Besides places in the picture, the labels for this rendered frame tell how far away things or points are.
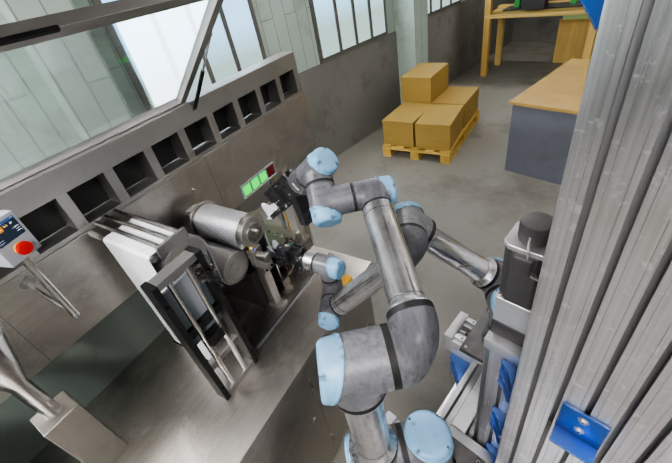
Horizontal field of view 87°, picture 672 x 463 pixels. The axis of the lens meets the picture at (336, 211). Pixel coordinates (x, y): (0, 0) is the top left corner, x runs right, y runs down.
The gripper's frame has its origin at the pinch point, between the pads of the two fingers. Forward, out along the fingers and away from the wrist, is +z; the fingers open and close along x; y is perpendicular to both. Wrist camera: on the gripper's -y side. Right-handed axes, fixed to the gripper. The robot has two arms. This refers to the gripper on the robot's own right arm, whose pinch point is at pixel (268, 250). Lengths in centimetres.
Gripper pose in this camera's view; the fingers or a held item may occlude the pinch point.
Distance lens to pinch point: 149.3
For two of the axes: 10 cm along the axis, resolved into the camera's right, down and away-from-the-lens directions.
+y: -1.7, -8.0, -5.8
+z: -8.5, -1.8, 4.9
